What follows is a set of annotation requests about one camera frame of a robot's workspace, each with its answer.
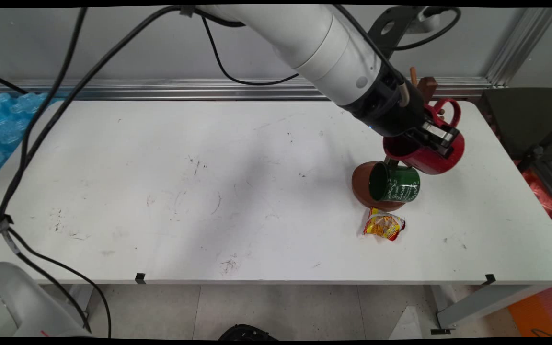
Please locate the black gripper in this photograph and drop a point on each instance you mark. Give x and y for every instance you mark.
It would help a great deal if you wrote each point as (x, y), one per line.
(386, 103)

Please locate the red ceramic mug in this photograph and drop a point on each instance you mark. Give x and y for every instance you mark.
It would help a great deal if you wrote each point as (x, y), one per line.
(429, 160)

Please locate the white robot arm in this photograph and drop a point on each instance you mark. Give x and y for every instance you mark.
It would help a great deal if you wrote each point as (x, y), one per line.
(314, 43)

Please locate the beige tube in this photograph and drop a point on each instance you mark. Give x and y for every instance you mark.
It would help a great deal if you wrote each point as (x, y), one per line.
(403, 93)

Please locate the green ceramic mug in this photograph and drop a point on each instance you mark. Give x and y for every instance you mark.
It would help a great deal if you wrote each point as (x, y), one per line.
(400, 187)

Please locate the brown wooden mug tree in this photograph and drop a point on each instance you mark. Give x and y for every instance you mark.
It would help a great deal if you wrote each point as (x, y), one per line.
(360, 184)

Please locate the dark grey chair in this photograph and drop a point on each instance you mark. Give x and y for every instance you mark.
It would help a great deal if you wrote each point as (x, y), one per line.
(520, 120)

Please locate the yellow red snack packet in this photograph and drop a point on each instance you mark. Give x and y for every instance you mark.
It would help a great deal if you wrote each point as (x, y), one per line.
(384, 225)

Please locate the red plastic bag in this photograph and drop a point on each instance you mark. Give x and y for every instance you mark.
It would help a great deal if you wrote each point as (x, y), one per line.
(542, 191)

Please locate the black table edge clip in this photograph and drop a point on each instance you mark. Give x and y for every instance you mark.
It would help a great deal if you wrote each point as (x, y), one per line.
(140, 277)
(490, 279)

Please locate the white table leg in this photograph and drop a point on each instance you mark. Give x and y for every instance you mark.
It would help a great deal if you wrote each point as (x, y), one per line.
(80, 302)
(477, 304)

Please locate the black foot pad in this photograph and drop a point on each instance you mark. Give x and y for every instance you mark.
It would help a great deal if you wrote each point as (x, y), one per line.
(440, 331)

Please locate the orange floor mat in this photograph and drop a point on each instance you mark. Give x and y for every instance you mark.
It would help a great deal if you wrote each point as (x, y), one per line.
(539, 311)

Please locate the black round floor object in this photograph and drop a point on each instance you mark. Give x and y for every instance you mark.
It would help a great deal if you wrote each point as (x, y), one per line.
(245, 333)

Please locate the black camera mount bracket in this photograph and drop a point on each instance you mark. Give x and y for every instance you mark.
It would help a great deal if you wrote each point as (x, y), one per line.
(398, 36)

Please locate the slanted aluminium frame post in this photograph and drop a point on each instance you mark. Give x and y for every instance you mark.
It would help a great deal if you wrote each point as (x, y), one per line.
(520, 48)

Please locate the horizontal aluminium frame rail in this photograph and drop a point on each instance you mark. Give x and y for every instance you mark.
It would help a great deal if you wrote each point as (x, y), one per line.
(161, 88)

